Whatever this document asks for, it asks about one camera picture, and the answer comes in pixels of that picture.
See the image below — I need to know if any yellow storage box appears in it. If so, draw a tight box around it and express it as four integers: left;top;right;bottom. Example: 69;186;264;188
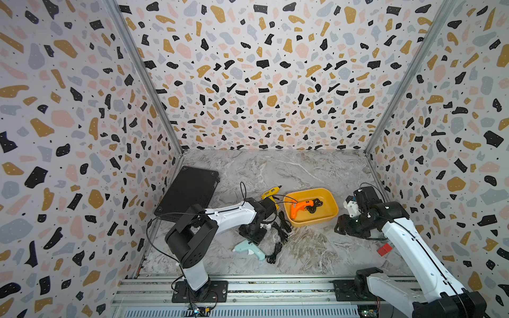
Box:
282;188;339;227

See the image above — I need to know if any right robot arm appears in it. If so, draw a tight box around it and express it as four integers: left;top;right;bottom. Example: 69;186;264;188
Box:
334;186;487;317

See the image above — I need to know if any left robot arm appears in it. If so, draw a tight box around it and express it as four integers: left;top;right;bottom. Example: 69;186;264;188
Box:
165;197;277;294

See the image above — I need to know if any orange glue gun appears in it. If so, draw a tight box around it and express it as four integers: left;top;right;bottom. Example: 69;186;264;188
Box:
290;198;323;220

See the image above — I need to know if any corner aluminium post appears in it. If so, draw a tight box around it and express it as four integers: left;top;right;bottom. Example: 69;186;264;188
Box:
364;0;457;159
103;0;184;158

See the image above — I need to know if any black flat case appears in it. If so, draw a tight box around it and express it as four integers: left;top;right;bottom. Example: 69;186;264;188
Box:
155;166;220;223

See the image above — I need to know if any red tape piece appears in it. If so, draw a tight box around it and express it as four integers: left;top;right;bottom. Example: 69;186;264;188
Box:
377;243;393;257

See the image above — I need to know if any right corner aluminium post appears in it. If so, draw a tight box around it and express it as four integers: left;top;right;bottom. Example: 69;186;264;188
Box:
364;0;457;159

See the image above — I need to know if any mint green glue gun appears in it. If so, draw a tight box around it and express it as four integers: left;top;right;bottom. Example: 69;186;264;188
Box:
233;226;289;264

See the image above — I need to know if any left corner aluminium post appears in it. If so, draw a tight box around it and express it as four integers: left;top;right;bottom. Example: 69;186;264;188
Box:
103;0;184;158

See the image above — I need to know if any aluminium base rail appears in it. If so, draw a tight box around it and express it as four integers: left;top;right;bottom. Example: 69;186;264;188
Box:
110;275;450;318

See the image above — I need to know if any yellow glue gun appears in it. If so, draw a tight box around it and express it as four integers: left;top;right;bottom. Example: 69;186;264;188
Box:
260;185;282;212

